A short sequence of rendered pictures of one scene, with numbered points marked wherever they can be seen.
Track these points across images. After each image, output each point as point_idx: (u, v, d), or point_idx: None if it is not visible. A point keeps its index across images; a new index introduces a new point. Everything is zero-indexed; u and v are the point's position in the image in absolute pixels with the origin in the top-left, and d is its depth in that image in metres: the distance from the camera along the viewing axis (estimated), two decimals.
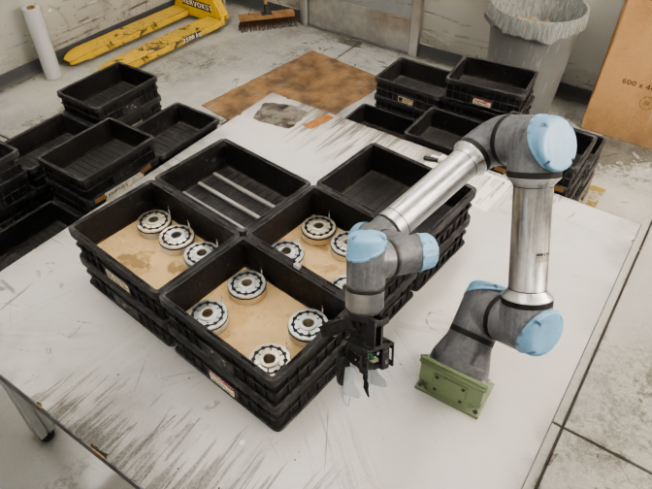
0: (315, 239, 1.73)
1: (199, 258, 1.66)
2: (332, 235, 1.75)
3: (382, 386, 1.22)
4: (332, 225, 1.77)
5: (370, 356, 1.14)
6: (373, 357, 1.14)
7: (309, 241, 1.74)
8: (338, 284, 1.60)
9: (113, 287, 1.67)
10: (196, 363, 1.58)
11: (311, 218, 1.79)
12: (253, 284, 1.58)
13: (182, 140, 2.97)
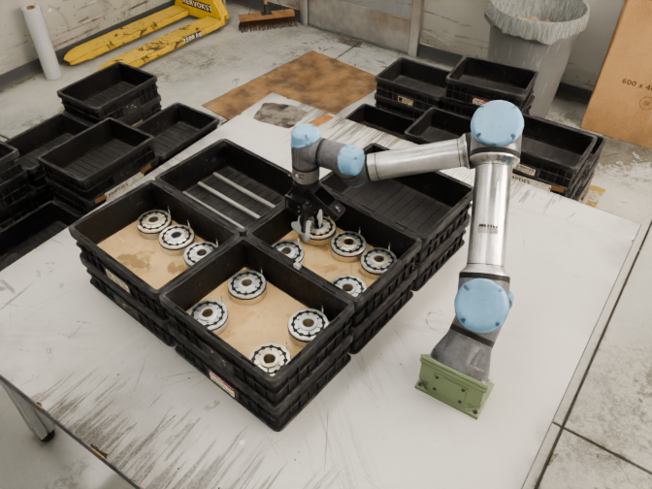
0: (315, 239, 1.73)
1: (199, 258, 1.66)
2: (332, 235, 1.75)
3: (294, 228, 1.73)
4: (332, 225, 1.77)
5: None
6: None
7: (309, 241, 1.74)
8: (338, 284, 1.60)
9: (113, 287, 1.67)
10: (196, 363, 1.58)
11: (311, 218, 1.79)
12: (253, 284, 1.58)
13: (182, 140, 2.97)
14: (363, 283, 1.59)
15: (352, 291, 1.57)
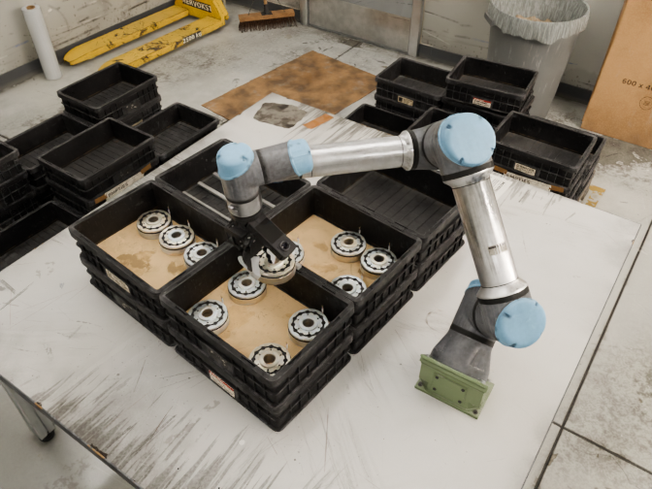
0: (267, 277, 1.42)
1: (199, 258, 1.66)
2: (289, 273, 1.43)
3: (242, 263, 1.42)
4: (290, 260, 1.45)
5: None
6: None
7: (261, 278, 1.43)
8: (338, 284, 1.60)
9: (113, 287, 1.67)
10: (196, 363, 1.58)
11: None
12: (253, 284, 1.58)
13: (182, 140, 2.97)
14: (363, 283, 1.59)
15: (352, 291, 1.57)
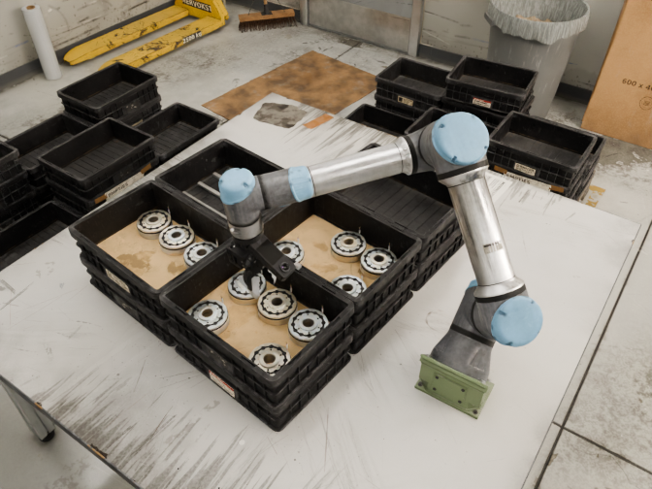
0: (271, 318, 1.51)
1: (199, 258, 1.66)
2: (291, 314, 1.53)
3: (242, 282, 1.46)
4: (292, 302, 1.55)
5: None
6: None
7: (265, 319, 1.53)
8: (338, 284, 1.60)
9: (113, 287, 1.67)
10: (196, 363, 1.58)
11: (271, 292, 1.57)
12: None
13: (182, 140, 2.97)
14: (363, 283, 1.59)
15: (352, 291, 1.57)
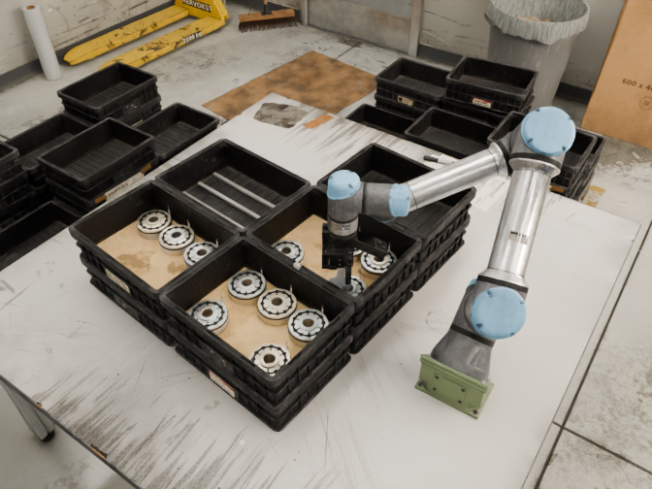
0: (271, 318, 1.51)
1: (199, 258, 1.66)
2: (291, 314, 1.53)
3: None
4: (292, 302, 1.55)
5: None
6: None
7: (265, 319, 1.53)
8: None
9: (113, 287, 1.67)
10: (196, 363, 1.58)
11: (271, 292, 1.57)
12: (253, 284, 1.58)
13: (182, 140, 2.97)
14: (363, 283, 1.59)
15: (352, 291, 1.57)
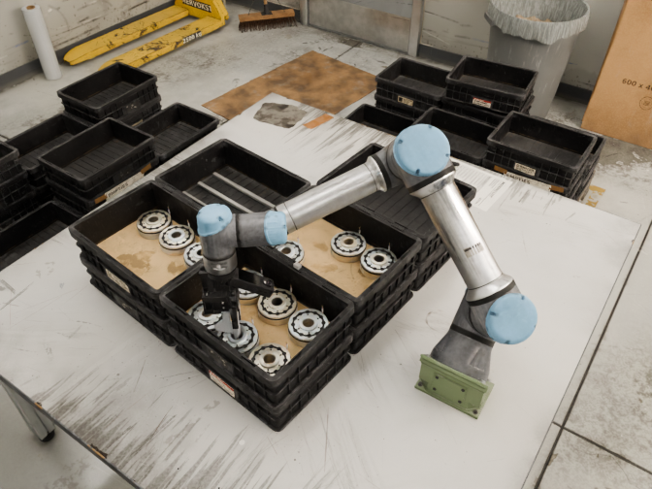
0: (271, 318, 1.51)
1: (199, 258, 1.66)
2: (291, 314, 1.53)
3: (219, 330, 1.45)
4: (292, 302, 1.55)
5: None
6: (207, 290, 1.43)
7: (265, 319, 1.53)
8: (227, 332, 1.48)
9: (113, 287, 1.67)
10: (196, 363, 1.58)
11: None
12: None
13: (182, 140, 2.97)
14: (254, 328, 1.48)
15: (242, 339, 1.45)
